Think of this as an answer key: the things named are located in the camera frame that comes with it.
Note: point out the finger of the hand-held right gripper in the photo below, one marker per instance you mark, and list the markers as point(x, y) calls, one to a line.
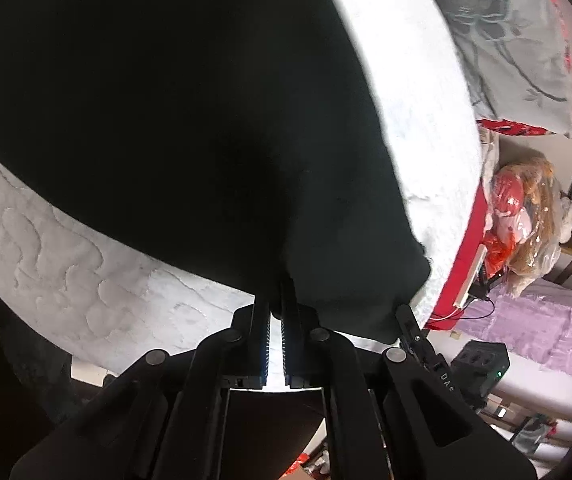
point(418, 345)

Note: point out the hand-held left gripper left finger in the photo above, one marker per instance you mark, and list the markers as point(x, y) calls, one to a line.
point(258, 340)

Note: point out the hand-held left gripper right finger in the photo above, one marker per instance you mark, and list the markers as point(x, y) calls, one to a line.
point(293, 345)

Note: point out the black pants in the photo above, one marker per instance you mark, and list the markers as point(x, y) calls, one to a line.
point(165, 110)

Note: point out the black box device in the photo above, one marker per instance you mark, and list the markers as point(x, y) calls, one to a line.
point(476, 370)

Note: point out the red bedsheet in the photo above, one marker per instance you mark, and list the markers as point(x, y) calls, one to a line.
point(448, 285)

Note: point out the white power strip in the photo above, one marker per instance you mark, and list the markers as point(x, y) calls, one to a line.
point(471, 275)

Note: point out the black plug adapter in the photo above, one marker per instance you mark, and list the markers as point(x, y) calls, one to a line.
point(486, 285)

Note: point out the purple cloth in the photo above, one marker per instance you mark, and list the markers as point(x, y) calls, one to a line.
point(531, 320)

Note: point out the plush toy in plastic bag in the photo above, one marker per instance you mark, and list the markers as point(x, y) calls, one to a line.
point(531, 220)

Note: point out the white textured blanket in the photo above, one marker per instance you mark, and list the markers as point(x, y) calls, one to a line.
point(65, 260)

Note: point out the red patterned quilt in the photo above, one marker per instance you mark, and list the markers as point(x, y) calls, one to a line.
point(511, 127)

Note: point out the grey floral pillow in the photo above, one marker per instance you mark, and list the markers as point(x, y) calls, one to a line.
point(506, 35)

